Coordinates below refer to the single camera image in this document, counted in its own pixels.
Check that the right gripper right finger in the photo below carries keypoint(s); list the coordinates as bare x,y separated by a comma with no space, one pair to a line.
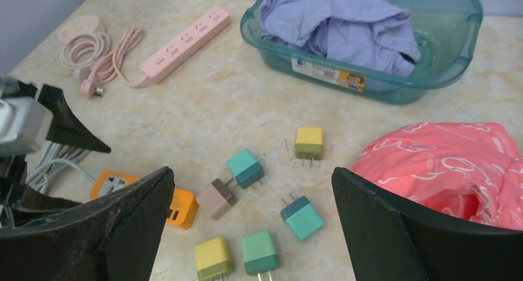
389,237

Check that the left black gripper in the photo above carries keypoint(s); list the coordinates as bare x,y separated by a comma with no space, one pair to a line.
25,126

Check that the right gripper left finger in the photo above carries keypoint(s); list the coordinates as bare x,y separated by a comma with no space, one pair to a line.
114,237

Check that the orange power strip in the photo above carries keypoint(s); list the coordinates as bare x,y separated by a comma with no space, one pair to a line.
55,158

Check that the pink brown charger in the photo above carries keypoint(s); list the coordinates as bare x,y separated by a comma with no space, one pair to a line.
217,199

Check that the teal charger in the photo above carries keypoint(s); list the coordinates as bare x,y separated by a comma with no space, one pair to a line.
245,168
301,217

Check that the yellow charger front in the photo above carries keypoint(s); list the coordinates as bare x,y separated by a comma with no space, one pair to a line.
213,259

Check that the pink plastic bag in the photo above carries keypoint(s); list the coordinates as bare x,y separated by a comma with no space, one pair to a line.
472,171

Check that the yellow charger near basin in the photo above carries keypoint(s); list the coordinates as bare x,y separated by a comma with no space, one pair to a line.
309,144

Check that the green charger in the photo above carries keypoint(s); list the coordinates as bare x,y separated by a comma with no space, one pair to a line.
260,256

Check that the pink round power strip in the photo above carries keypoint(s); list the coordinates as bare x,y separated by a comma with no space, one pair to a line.
85,41

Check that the pink long power strip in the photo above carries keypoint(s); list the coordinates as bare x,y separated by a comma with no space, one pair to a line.
169,57

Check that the purple cloth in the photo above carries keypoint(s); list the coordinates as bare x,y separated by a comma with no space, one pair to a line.
372,34

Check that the teal plastic basin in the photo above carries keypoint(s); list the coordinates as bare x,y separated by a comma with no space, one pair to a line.
446,32

